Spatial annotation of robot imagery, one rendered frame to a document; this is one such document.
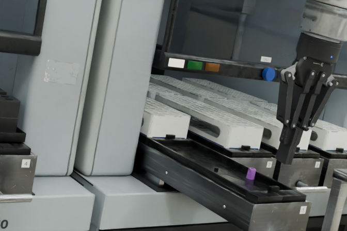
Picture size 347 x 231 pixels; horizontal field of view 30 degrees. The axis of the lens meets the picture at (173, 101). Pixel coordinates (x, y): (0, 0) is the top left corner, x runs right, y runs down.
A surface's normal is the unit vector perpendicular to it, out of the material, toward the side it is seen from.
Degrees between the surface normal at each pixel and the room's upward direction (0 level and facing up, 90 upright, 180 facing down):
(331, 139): 90
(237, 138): 90
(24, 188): 90
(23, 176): 90
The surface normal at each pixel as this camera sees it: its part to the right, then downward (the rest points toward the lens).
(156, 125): 0.56, 0.24
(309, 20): -0.85, -0.11
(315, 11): -0.70, -0.02
